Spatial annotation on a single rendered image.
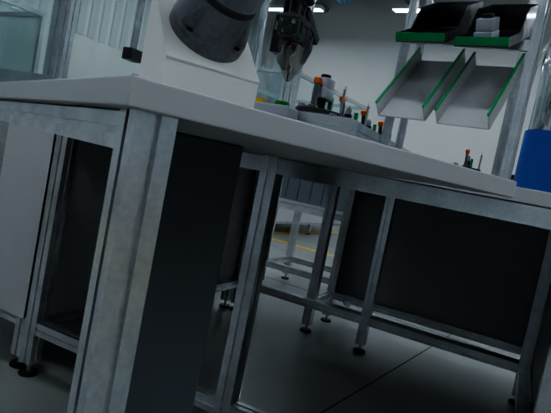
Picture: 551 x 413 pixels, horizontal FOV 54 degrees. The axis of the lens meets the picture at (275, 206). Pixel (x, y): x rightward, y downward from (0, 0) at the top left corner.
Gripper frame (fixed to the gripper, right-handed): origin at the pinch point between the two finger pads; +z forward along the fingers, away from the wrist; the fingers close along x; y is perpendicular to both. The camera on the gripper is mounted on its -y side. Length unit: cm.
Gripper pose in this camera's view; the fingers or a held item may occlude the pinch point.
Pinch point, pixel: (289, 77)
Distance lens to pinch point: 142.1
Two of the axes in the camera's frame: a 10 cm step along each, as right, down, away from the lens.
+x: 8.9, 2.0, -4.2
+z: -2.0, 9.8, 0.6
